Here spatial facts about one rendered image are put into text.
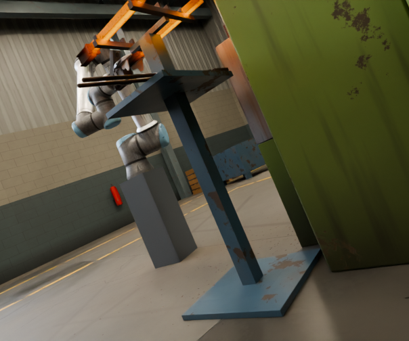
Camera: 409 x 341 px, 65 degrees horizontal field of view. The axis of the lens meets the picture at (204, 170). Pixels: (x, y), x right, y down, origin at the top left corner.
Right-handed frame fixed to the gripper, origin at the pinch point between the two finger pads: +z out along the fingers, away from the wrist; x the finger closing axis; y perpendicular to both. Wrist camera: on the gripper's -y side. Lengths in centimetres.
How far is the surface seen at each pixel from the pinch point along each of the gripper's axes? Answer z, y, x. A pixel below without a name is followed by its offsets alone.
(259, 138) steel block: 29, 54, -17
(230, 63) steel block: 30.5, 20.9, -16.9
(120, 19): 20.9, 1.3, 25.3
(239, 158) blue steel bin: -236, 59, -441
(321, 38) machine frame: 71, 37, 10
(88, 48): 2.0, 0.4, 25.8
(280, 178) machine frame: 31, 73, -17
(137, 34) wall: -538, -427, -678
